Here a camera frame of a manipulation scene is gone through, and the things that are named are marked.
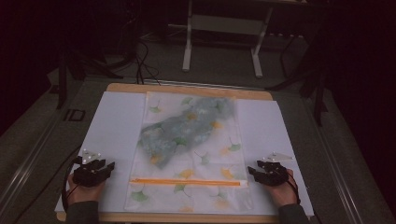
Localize white metal desk frame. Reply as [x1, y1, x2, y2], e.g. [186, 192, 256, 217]
[181, 0, 276, 79]

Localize person's left hand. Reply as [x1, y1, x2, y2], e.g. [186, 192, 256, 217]
[67, 173, 106, 207]

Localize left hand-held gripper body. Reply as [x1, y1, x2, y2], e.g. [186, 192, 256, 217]
[72, 148, 108, 189]

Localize person's right hand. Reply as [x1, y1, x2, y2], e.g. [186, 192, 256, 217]
[268, 168, 299, 209]

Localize translucent leaf-print zipper bag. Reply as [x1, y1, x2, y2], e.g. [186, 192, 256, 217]
[123, 91, 255, 214]

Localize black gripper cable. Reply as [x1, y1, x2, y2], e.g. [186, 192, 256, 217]
[285, 170, 303, 205]
[61, 156, 83, 213]

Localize blue-grey patterned cloth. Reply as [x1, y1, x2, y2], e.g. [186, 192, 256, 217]
[137, 96, 236, 171]

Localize black floor cables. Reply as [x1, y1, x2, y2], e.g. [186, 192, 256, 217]
[134, 39, 163, 86]

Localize black metal stand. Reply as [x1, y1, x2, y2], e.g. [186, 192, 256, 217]
[264, 29, 330, 128]
[55, 46, 125, 110]

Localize black rectangular floor bracket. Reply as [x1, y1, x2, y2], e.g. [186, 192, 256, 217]
[63, 108, 87, 122]

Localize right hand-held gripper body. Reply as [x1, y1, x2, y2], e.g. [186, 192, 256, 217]
[259, 151, 296, 188]

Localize white table mat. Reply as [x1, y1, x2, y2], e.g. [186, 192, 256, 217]
[54, 91, 316, 217]

